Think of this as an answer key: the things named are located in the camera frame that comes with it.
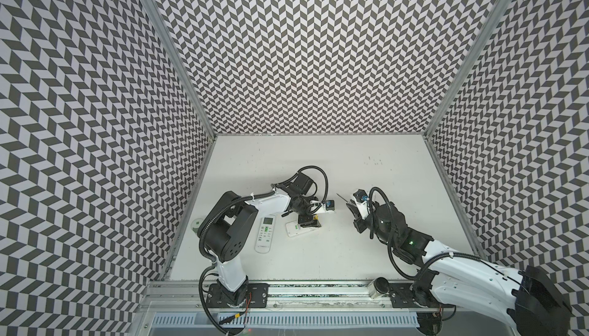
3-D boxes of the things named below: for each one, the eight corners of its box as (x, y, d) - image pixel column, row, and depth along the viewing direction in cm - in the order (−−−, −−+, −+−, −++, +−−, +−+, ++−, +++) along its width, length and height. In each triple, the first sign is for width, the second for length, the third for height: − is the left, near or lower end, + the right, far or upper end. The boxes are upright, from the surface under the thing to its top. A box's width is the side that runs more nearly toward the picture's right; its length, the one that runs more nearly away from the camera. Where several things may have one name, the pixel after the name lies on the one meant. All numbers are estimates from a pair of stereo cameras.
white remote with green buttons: (255, 253, 83) (254, 251, 82) (260, 217, 92) (259, 215, 91) (272, 253, 83) (272, 251, 82) (275, 217, 92) (275, 215, 91)
